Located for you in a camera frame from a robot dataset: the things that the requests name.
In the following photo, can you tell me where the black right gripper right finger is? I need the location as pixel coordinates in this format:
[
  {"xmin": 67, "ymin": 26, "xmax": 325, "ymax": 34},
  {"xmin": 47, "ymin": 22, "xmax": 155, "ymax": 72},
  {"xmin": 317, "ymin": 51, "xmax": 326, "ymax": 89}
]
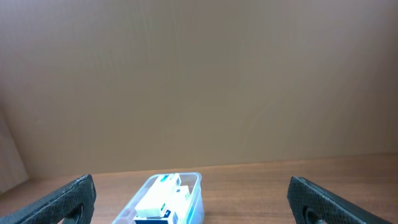
[{"xmin": 287, "ymin": 176, "xmax": 389, "ymax": 224}]

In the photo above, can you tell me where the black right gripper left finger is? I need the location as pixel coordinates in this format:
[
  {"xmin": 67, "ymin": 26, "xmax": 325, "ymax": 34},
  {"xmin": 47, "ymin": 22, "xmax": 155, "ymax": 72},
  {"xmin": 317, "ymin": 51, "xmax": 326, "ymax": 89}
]
[{"xmin": 1, "ymin": 174, "xmax": 96, "ymax": 224}]

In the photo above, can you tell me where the blue VapoDrops box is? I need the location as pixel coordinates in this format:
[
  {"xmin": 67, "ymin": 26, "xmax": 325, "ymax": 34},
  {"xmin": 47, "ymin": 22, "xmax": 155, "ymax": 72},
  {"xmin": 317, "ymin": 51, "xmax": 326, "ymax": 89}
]
[{"xmin": 133, "ymin": 210, "xmax": 179, "ymax": 224}]

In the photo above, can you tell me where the white green caplets box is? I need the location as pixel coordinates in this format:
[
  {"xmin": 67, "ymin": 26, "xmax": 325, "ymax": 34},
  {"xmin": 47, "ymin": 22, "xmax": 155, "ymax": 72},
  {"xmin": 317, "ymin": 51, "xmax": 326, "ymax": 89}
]
[{"xmin": 135, "ymin": 173, "xmax": 181, "ymax": 218}]

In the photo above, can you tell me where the white plaster box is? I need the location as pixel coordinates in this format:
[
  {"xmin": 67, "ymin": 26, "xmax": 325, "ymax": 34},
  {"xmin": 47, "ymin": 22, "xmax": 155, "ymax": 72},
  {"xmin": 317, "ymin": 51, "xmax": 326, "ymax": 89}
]
[{"xmin": 170, "ymin": 185, "xmax": 191, "ymax": 223}]

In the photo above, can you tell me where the clear plastic container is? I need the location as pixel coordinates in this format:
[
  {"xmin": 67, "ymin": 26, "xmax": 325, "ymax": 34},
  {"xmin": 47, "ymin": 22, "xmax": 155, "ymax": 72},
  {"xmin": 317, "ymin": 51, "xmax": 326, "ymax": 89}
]
[{"xmin": 113, "ymin": 172, "xmax": 205, "ymax": 224}]

